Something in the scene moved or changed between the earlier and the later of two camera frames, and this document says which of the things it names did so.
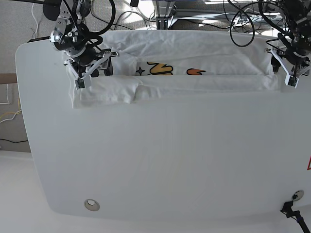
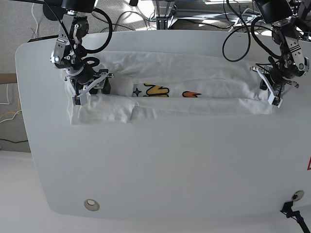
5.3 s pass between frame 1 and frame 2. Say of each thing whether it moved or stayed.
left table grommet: stayed
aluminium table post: stayed
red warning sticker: stayed
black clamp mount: stayed
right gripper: moved
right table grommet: stayed
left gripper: moved
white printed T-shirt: moved
